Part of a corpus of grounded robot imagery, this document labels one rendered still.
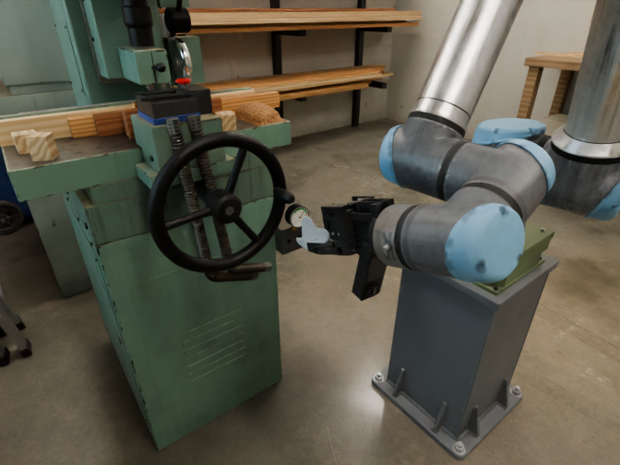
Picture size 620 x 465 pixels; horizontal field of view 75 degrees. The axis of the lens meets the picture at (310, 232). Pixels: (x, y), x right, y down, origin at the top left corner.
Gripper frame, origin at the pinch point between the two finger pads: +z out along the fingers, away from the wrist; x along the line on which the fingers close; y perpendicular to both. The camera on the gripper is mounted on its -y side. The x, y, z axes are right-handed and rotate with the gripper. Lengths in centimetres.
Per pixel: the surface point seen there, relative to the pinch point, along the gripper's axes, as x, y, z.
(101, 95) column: 18, 40, 57
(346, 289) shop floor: -64, -52, 82
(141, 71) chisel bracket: 14, 39, 33
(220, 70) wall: -113, 88, 262
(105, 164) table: 27.0, 21.5, 27.3
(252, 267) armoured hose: 2.7, -8.7, 26.3
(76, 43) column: 21, 52, 53
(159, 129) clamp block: 18.2, 25.3, 15.8
